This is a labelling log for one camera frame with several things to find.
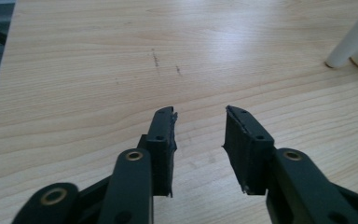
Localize white cylindrical rod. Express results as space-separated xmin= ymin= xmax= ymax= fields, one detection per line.
xmin=324 ymin=0 xmax=358 ymax=69

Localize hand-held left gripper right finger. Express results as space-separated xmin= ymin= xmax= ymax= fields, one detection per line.
xmin=222 ymin=105 xmax=276 ymax=196

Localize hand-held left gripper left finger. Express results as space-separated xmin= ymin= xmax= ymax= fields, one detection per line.
xmin=136 ymin=105 xmax=179 ymax=198

